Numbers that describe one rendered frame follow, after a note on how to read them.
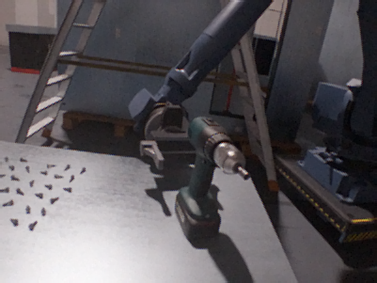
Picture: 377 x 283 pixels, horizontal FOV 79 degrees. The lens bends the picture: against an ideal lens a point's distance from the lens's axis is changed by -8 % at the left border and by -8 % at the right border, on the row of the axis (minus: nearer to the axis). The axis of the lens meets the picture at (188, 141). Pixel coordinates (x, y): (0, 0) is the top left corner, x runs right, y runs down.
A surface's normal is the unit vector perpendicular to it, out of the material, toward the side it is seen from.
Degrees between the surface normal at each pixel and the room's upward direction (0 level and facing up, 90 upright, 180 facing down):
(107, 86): 90
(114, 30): 90
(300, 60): 90
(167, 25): 90
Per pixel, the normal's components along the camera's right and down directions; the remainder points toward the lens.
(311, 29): -0.04, 0.37
